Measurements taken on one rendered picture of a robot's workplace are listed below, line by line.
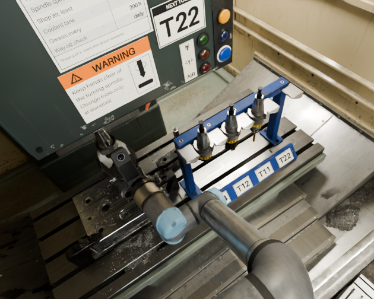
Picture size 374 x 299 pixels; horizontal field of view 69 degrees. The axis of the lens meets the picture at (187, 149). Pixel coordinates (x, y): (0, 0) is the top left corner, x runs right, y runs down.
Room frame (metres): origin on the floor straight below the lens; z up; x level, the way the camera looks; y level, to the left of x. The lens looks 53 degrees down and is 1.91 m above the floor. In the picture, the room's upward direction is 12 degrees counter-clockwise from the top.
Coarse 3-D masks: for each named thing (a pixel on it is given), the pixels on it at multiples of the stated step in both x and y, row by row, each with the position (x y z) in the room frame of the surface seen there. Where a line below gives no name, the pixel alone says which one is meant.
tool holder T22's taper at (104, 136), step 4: (96, 132) 0.54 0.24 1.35; (100, 132) 0.54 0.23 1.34; (104, 132) 0.55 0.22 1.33; (96, 136) 0.54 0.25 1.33; (100, 136) 0.54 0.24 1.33; (104, 136) 0.54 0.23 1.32; (108, 136) 0.55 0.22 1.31; (100, 140) 0.54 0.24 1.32; (104, 140) 0.54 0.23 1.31; (108, 140) 0.54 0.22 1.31; (112, 140) 0.56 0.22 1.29; (100, 144) 0.54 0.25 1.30; (104, 144) 0.53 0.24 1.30; (108, 144) 0.54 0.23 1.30
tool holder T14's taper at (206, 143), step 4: (200, 132) 0.51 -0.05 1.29; (204, 132) 0.51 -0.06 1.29; (200, 136) 0.51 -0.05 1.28; (204, 136) 0.51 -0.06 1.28; (196, 140) 0.52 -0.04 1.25; (200, 140) 0.51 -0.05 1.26; (204, 140) 0.50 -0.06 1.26; (208, 140) 0.51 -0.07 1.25; (196, 144) 0.52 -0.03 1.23; (200, 144) 0.50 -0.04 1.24; (204, 144) 0.50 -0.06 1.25; (208, 144) 0.50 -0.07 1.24; (200, 148) 0.50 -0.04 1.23; (204, 148) 0.50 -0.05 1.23
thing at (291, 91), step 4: (292, 84) 0.70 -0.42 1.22; (284, 88) 0.69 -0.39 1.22; (288, 88) 0.69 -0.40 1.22; (292, 88) 0.68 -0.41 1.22; (296, 88) 0.68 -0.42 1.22; (284, 92) 0.68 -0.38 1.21; (288, 92) 0.67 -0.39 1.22; (292, 92) 0.67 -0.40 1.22; (296, 92) 0.66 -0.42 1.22; (300, 92) 0.66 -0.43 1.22; (292, 96) 0.65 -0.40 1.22; (296, 96) 0.64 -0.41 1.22; (300, 96) 0.64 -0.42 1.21
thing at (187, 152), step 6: (186, 144) 0.54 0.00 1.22; (180, 150) 0.52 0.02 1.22; (186, 150) 0.51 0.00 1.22; (192, 150) 0.51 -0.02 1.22; (180, 156) 0.50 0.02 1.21; (186, 156) 0.49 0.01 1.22; (192, 156) 0.49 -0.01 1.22; (198, 156) 0.48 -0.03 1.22; (186, 162) 0.47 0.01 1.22; (192, 162) 0.47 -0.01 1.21
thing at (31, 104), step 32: (0, 0) 0.36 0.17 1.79; (160, 0) 0.43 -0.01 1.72; (0, 32) 0.35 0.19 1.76; (32, 32) 0.36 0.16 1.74; (0, 64) 0.34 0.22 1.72; (32, 64) 0.35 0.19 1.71; (160, 64) 0.43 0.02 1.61; (0, 96) 0.33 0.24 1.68; (32, 96) 0.34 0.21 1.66; (64, 96) 0.36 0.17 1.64; (160, 96) 0.43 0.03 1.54; (32, 128) 0.33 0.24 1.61; (64, 128) 0.35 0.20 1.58; (96, 128) 0.36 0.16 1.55
